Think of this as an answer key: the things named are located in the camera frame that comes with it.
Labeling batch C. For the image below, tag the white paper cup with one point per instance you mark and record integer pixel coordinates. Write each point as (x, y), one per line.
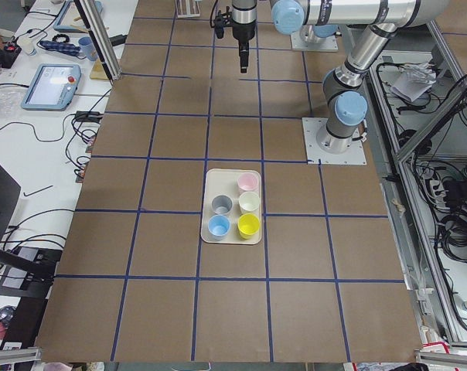
(27, 46)

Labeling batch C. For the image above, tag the wooden mug tree stand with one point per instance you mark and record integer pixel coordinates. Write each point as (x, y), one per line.
(97, 72)

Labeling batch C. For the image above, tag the pink plastic cup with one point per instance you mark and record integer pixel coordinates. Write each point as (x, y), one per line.
(247, 182)

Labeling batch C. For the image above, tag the blue teach pendant far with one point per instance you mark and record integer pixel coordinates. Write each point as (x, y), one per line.
(69, 19)

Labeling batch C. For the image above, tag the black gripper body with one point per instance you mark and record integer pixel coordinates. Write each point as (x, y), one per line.
(243, 34)

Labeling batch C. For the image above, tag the blue teach pendant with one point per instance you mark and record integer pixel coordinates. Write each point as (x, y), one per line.
(69, 19)
(52, 87)

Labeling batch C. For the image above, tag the grey plastic cup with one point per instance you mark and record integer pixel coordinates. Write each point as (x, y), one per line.
(222, 205)

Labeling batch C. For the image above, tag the blue cup on desk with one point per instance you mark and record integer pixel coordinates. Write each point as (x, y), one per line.
(87, 47)

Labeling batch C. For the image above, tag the yellow plastic cup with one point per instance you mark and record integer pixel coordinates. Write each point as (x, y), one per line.
(248, 225)

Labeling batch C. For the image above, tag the blue teach pendant near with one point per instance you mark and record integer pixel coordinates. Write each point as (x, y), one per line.
(52, 87)

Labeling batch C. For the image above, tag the aluminium frame post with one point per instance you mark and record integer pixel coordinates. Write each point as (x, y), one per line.
(95, 26)

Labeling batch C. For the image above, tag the cream plastic tray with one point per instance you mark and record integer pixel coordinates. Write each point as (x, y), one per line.
(224, 182)

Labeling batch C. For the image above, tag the black power adapter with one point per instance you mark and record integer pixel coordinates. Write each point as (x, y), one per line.
(118, 40)

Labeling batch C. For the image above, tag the cream plastic cup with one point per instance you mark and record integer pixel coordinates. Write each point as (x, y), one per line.
(249, 202)

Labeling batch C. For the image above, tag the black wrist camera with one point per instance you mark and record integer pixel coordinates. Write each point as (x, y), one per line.
(221, 21)

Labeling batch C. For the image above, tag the blue checkered cloth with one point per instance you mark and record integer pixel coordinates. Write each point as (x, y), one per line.
(64, 48)

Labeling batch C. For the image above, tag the light blue plastic cup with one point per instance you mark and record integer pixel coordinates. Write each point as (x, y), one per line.
(218, 227)

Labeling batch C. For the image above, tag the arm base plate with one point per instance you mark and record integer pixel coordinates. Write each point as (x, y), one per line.
(322, 148)
(328, 46)

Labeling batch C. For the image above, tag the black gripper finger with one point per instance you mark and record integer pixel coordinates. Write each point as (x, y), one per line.
(242, 57)
(246, 56)

